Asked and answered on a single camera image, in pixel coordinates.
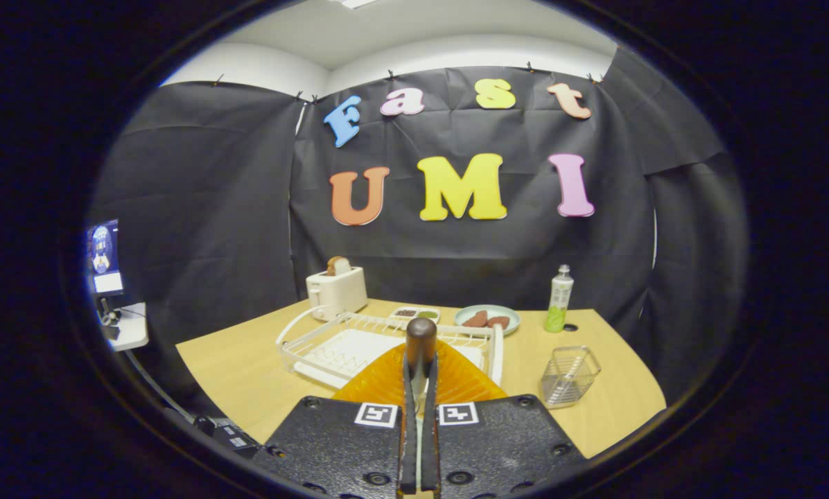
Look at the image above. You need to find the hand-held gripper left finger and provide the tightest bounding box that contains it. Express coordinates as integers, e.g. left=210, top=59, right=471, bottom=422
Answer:
left=254, top=342, right=419, bottom=499

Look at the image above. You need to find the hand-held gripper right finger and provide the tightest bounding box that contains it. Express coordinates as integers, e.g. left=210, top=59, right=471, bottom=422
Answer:
left=421, top=340, right=587, bottom=499

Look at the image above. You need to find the wooden-handled spoon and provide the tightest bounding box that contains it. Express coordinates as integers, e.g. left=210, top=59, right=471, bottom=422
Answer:
left=405, top=317, right=438, bottom=496

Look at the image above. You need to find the white wire dish rack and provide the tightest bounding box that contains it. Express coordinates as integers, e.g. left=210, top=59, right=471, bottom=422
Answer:
left=276, top=305, right=505, bottom=390

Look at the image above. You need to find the metal mesh basket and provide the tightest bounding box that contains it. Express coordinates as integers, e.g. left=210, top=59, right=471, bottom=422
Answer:
left=540, top=346, right=602, bottom=409

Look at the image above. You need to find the white two-compartment sauce dish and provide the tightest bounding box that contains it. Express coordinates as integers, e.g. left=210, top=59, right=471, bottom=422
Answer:
left=389, top=306, right=442, bottom=324

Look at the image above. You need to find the pale green plate with meat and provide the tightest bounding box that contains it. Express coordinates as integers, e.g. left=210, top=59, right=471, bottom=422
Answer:
left=454, top=304, right=521, bottom=336

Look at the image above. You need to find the white toaster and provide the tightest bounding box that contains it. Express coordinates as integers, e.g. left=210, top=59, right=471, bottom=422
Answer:
left=306, top=267, right=369, bottom=322

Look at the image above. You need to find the black device with labels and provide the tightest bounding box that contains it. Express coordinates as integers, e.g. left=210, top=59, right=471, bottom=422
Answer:
left=193, top=414, right=263, bottom=459

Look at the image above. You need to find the green drink bottle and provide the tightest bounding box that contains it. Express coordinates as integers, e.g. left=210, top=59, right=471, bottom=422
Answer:
left=544, top=264, right=575, bottom=333

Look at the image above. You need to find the white side desk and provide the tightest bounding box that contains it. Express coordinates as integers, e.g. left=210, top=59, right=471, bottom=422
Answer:
left=103, top=301, right=150, bottom=352

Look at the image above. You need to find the computer monitor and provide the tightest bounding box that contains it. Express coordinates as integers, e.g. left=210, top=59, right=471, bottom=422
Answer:
left=86, top=219, right=124, bottom=299

